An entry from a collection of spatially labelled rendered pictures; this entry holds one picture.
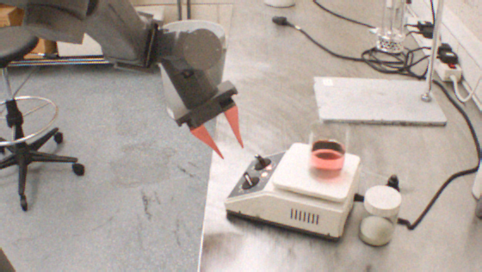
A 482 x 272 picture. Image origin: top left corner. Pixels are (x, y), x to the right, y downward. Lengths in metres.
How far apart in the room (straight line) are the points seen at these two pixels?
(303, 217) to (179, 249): 1.11
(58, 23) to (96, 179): 1.90
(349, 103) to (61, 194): 1.39
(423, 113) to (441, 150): 0.13
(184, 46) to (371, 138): 0.53
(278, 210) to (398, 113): 0.46
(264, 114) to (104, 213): 1.08
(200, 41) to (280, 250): 0.34
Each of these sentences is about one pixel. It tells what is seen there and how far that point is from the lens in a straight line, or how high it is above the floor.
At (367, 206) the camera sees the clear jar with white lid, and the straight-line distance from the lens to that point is 0.81.
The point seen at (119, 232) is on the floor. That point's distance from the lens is 1.99.
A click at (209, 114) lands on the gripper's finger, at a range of 0.78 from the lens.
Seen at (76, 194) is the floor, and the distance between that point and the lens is 2.20.
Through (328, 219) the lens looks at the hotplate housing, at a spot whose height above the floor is 0.80.
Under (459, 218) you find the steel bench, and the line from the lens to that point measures 0.95.
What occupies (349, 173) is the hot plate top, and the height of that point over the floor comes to 0.84.
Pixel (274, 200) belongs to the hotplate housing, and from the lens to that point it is 0.82.
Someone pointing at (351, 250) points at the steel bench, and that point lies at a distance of 0.84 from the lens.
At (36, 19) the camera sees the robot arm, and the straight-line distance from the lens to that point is 0.39.
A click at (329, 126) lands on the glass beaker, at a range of 0.83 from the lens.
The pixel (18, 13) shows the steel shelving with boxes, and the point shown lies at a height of 0.39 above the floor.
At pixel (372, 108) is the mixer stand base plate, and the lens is 1.19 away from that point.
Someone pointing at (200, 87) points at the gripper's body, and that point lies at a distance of 0.78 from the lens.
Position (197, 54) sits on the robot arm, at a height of 1.05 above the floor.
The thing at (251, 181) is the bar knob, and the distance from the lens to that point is 0.85.
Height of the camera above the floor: 1.33
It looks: 33 degrees down
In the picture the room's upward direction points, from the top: straight up
